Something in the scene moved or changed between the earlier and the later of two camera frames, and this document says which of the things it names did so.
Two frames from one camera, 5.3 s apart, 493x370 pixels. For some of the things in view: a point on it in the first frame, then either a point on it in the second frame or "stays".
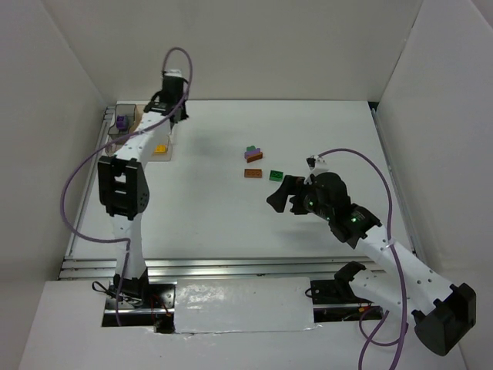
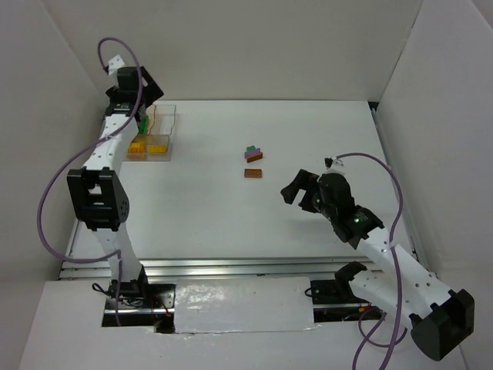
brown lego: x=253 y=173 stays
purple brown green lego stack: x=253 y=153 stays
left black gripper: x=177 y=114 → x=142 y=116
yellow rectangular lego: x=160 y=149 stays
